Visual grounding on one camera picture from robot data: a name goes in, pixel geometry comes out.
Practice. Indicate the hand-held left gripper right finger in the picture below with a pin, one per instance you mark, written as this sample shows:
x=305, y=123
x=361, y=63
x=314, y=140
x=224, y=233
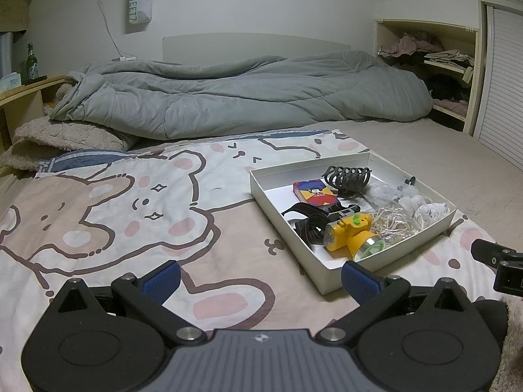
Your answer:
x=359, y=281

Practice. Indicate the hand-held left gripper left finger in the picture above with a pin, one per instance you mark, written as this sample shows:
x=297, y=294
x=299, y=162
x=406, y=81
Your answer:
x=160, y=281

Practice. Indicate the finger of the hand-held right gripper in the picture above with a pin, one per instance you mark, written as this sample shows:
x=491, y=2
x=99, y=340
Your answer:
x=488, y=251

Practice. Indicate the yellow headlamp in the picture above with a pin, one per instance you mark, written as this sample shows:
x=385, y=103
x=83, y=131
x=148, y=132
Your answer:
x=347, y=232

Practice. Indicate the clear bag of rubber bands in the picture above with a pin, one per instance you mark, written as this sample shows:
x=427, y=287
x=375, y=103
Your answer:
x=394, y=224

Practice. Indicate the white knotted cloth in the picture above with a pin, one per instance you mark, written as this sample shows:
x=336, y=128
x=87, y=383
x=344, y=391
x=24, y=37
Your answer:
x=429, y=212

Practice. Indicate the grey speckled towel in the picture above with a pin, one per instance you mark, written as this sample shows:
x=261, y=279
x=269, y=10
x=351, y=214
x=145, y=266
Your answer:
x=380, y=192

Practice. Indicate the colourful card box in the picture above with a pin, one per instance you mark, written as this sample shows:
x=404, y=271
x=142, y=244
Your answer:
x=313, y=192

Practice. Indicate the shallow white cardboard box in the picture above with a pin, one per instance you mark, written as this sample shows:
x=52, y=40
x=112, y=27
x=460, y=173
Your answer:
x=286, y=208

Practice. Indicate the dark hair claw clip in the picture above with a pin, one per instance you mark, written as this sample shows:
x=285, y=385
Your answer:
x=347, y=177

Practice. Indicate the bear print blanket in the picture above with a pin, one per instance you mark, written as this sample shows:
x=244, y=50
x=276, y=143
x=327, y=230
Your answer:
x=122, y=212

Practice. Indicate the dark clothes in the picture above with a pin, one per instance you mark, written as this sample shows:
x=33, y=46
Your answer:
x=447, y=88

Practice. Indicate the white louvred door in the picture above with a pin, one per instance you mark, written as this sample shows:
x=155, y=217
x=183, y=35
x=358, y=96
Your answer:
x=502, y=81

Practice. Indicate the beige fluffy blanket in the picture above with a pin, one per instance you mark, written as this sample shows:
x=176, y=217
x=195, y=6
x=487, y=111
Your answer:
x=61, y=137

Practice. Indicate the beige folded clothes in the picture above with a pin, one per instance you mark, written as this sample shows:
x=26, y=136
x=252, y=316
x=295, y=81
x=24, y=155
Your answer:
x=449, y=57

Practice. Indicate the grey duvet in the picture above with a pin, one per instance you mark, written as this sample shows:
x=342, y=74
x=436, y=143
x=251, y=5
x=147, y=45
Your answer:
x=245, y=94

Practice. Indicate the pink clothes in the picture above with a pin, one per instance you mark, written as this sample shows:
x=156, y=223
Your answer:
x=408, y=45

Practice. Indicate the white charger plug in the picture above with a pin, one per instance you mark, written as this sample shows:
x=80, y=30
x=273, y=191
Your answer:
x=124, y=59

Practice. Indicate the wooden bedside shelf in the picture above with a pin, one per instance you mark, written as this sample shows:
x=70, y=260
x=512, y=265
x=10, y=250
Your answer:
x=24, y=102

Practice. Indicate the tissue pack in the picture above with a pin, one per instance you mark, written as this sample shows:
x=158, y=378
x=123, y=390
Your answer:
x=10, y=83

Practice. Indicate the white headboard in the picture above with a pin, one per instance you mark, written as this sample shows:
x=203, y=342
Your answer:
x=245, y=47

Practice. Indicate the green glass bottle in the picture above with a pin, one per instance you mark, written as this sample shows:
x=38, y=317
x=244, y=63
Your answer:
x=31, y=65

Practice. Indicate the grey curtain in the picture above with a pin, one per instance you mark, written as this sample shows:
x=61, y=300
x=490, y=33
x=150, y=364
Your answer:
x=6, y=53

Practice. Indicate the white hanging bag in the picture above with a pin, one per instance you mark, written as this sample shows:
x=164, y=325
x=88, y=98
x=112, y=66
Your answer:
x=141, y=4

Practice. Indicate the cardboard valance with drawings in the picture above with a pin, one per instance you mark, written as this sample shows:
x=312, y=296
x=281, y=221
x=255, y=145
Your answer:
x=14, y=12

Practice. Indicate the cream wall niche shelf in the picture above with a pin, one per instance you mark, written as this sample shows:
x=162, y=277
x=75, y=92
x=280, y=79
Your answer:
x=472, y=85

